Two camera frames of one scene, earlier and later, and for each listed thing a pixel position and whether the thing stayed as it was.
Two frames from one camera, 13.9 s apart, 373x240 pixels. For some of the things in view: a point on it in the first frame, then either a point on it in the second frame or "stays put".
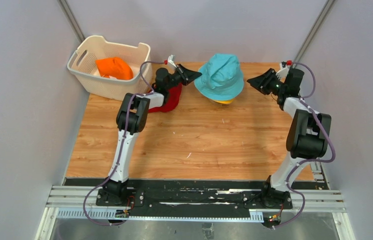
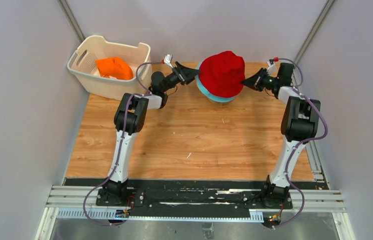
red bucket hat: [172, 101] -> [221, 73]
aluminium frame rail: [79, 202] stays put
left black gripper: [185, 76] stays put
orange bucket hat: [114, 67] stays put
